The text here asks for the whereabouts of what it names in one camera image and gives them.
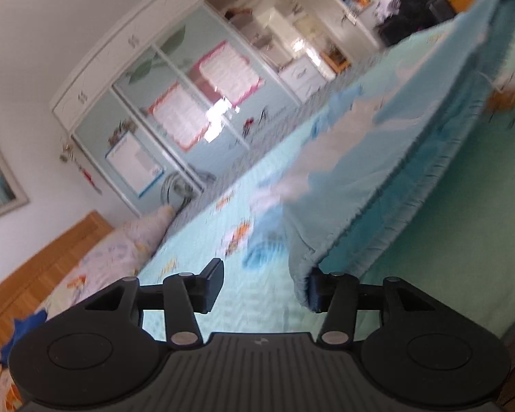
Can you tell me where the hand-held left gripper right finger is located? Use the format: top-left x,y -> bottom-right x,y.
307,268 -> 434,348

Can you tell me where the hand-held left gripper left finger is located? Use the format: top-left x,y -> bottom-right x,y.
83,258 -> 225,348

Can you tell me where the light blue and grey jacket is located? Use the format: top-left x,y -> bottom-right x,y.
244,0 -> 515,310

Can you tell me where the pile of clothes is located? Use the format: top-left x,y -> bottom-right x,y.
373,0 -> 447,46

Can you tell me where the bee print quilted bedspread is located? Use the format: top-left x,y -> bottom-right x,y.
135,0 -> 515,344

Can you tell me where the black armchair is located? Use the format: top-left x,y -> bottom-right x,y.
378,0 -> 460,48

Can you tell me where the floral duvet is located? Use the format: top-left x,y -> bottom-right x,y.
0,206 -> 176,412

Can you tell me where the red hanging ornament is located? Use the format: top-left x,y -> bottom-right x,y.
75,161 -> 103,195

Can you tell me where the orange bordered poster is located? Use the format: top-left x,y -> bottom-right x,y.
148,83 -> 211,151

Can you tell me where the wooden headboard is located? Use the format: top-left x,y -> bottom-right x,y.
0,211 -> 112,344

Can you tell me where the folded dark blue cloth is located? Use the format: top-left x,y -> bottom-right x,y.
13,311 -> 48,344

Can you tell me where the white door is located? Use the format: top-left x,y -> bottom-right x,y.
281,0 -> 380,52

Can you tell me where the wooden chair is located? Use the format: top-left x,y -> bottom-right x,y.
320,47 -> 353,73

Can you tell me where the pink bordered poster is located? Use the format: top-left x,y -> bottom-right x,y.
197,41 -> 264,106

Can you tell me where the white drawer cabinet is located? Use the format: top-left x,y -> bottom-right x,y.
279,58 -> 327,101

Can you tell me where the white sliding door wardrobe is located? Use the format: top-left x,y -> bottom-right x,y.
49,0 -> 382,219

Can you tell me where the blue framed wall chart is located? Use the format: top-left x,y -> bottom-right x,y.
105,131 -> 164,198

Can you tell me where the wall lamp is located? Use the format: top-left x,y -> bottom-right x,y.
59,137 -> 76,164

